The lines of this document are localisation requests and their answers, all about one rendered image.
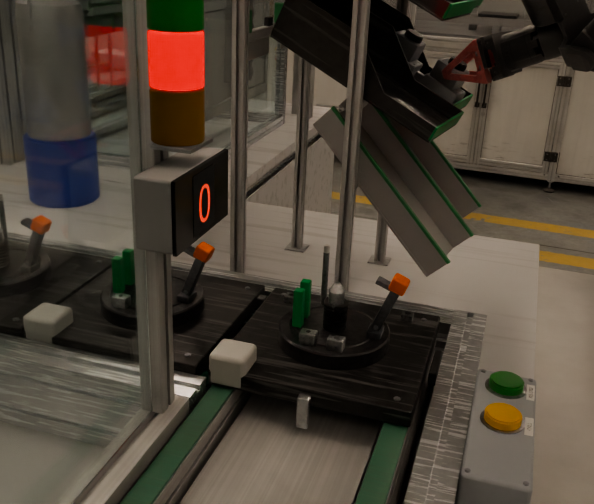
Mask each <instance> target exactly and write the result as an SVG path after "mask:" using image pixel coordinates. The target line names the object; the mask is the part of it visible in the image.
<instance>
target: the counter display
mask: <svg viewBox="0 0 594 504"><path fill-rule="evenodd" d="M213 164H214V222H213V223H212V224H211V225H210V226H208V227H207V228H206V229H205V230H203V231H202V232H201V233H200V234H198V235H197V236H196V237H195V238H194V191H193V177H194V176H195V175H197V174H198V173H200V172H202V171H203V170H205V169H206V168H208V167H209V166H211V165H213ZM171 210H172V250H173V256H174V257H177V256H178V255H180V254H181V253H182V252H183V251H184V250H186V249H187V248H188V247H189V246H191V245H192V244H193V243H194V242H195V241H197V240H198V239H199V238H200V237H201V236H203V235H204V234H205V233H206V232H207V231H209V230H210V229H211V228H212V227H214V226H215V225H216V224H217V223H218V222H220V221H221V220H222V219H223V218H224V217H226V216H227V215H228V149H223V150H222V151H220V152H219V153H217V154H215V155H214V156H212V157H210V158H209V159H207V160H206V161H204V162H202V163H201V164H199V165H197V166H196V167H194V168H193V169H191V170H189V171H188V172H186V173H184V174H183V175H181V176H180V177H178V178H176V179H175V180H173V181H171Z"/></svg>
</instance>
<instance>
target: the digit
mask: <svg viewBox="0 0 594 504"><path fill-rule="evenodd" d="M193 191H194V238H195V237H196V236H197V235H198V234H200V233H201V232H202V231H203V230H205V229H206V228H207V227H208V226H210V225H211V224H212V223H213V222H214V164H213V165H211V166H209V167H208V168H206V169H205V170H203V171H202V172H200V173H198V174H197V175H195V176H194V177H193Z"/></svg>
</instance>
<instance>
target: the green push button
mask: <svg viewBox="0 0 594 504"><path fill-rule="evenodd" d="M489 387H490V388H491V389H492V390H493V391H495V392H496V393H499V394H501V395H505V396H517V395H520V394H521V393H522V392H523V390H524V381H523V379H522V378H521V377H520V376H518V375H517V374H514V373H512V372H508V371H497V372H495V373H492V374H491V375H490V378H489Z"/></svg>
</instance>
